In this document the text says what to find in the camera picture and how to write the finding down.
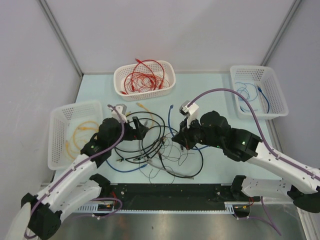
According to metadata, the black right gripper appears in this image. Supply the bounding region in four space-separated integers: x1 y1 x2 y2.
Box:
172 116 223 151

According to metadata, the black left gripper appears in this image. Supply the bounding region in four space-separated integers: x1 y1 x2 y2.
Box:
109 116 148 149

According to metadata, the yellow ethernet cable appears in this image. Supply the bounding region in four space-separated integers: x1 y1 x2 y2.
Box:
126 102 155 126

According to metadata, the red ethernet cable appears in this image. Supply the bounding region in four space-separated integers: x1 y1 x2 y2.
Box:
134 57 157 87
129 59 167 90
121 71 156 95

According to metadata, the white basket top centre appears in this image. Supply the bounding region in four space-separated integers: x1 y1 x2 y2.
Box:
113 59 176 101

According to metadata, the white basket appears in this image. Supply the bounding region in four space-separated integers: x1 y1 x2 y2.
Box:
47 100 103 171
113 59 176 101
230 65 289 120

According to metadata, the white basket left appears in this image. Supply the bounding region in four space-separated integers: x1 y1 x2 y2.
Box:
47 100 103 171

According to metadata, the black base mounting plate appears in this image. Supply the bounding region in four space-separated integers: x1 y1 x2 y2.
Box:
81 183 252 212

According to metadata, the white basket right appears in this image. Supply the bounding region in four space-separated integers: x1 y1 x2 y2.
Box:
230 65 289 120

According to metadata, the black cable coil left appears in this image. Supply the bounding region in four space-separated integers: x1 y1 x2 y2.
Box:
113 111 167 163

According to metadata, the black cable large loop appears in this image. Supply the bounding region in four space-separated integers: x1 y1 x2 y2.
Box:
138 125 204 180

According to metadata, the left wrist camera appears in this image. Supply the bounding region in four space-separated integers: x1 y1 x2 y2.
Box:
107 103 128 123

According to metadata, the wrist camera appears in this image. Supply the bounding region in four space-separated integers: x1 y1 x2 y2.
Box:
179 100 199 128
107 103 128 123

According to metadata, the grey ethernet cable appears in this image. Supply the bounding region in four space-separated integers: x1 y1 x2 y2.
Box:
137 119 195 180

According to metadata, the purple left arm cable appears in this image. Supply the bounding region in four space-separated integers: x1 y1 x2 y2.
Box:
23 104 126 238

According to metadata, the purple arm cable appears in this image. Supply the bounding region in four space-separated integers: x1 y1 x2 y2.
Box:
188 87 320 181
23 104 126 238

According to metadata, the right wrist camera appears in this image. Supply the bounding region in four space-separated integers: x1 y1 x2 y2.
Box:
179 100 199 128

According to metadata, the thin black wire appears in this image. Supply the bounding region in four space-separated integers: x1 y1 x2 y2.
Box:
139 142 198 185

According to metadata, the thin red wire in basket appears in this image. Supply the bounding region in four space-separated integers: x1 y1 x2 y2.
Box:
122 72 171 93

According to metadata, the red ethernet cable in basket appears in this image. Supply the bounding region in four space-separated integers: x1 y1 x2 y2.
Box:
129 59 167 90

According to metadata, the yellow cable in left basket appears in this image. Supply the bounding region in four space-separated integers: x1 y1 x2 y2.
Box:
64 120 103 161

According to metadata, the thin blue wire coil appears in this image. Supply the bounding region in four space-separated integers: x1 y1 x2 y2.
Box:
236 86 251 102

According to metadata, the white slotted cable duct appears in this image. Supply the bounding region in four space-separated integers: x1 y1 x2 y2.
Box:
75 203 250 215

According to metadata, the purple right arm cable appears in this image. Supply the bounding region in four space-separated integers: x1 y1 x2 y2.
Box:
188 87 320 181

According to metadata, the blue ethernet cable in basket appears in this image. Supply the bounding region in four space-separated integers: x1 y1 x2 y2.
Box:
256 86 271 115

